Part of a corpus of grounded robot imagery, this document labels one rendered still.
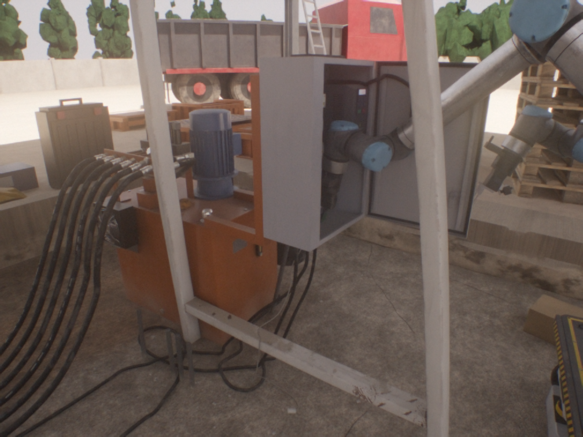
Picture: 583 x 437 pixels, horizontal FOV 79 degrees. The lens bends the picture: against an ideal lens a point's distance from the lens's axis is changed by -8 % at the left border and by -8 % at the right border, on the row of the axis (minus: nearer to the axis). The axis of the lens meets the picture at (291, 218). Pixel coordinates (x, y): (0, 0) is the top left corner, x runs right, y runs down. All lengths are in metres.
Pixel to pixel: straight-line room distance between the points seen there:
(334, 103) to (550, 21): 0.74
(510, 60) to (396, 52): 10.44
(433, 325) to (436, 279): 0.14
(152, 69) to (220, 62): 8.13
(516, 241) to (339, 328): 1.26
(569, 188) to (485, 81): 2.27
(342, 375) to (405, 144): 0.80
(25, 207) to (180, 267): 1.65
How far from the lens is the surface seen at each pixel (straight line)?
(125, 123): 6.76
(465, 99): 1.15
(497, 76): 1.12
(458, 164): 1.43
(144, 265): 2.06
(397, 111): 1.46
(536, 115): 1.42
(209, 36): 9.56
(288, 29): 7.97
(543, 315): 2.18
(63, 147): 3.36
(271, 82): 1.21
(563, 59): 0.93
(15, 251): 3.15
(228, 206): 1.80
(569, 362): 1.59
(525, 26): 0.94
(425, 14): 0.87
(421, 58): 0.87
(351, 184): 1.56
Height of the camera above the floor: 1.20
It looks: 21 degrees down
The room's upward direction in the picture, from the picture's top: straight up
